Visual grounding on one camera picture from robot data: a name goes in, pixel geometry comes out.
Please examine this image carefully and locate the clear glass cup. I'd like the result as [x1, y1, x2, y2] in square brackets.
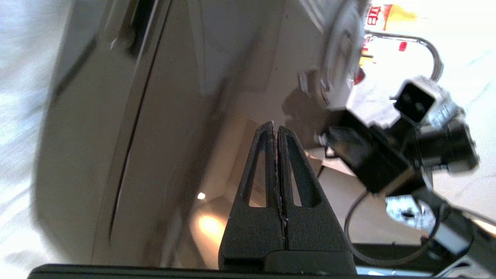
[362, 30, 444, 83]

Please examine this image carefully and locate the long black camera cable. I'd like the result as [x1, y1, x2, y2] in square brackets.
[343, 192, 452, 267]

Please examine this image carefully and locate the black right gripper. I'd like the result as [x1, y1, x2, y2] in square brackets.
[318, 110, 427, 195]

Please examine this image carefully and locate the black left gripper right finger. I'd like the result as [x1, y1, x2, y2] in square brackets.
[277, 126, 357, 274]

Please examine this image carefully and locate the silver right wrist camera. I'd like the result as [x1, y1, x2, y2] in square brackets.
[393, 77, 465, 128]

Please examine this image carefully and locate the white cloth mat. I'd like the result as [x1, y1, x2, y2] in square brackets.
[0, 0, 76, 272]

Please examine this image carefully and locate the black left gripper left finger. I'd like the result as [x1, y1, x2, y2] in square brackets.
[218, 121, 288, 272]

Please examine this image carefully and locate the black rice cooker lid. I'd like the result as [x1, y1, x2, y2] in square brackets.
[91, 0, 370, 270]

